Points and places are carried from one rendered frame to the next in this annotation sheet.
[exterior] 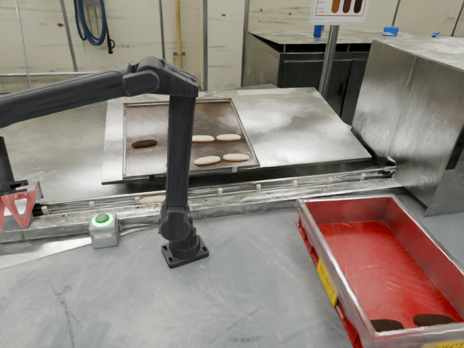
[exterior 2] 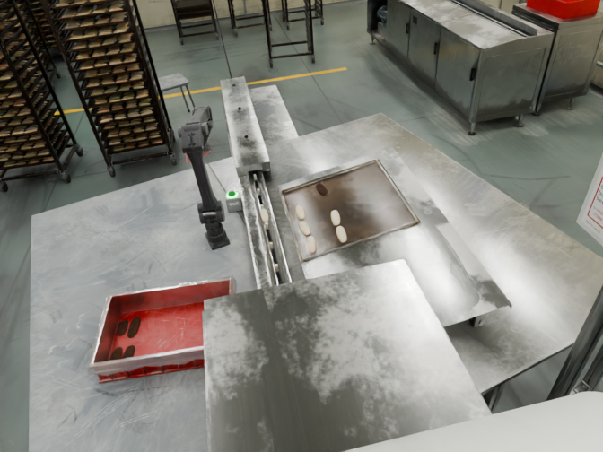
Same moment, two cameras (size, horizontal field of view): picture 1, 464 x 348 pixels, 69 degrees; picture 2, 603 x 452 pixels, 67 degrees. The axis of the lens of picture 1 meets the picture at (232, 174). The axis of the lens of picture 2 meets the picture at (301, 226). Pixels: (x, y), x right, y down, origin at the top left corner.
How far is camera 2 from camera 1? 198 cm
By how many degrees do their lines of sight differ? 75
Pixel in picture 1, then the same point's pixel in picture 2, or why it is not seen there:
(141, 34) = not seen: outside the picture
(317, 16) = (589, 218)
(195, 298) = (181, 247)
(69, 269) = not seen: hidden behind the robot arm
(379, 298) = (153, 332)
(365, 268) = (180, 331)
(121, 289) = (195, 221)
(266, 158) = (314, 265)
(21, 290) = not seen: hidden behind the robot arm
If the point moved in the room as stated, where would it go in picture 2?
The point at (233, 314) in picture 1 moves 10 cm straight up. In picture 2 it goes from (166, 263) to (160, 245)
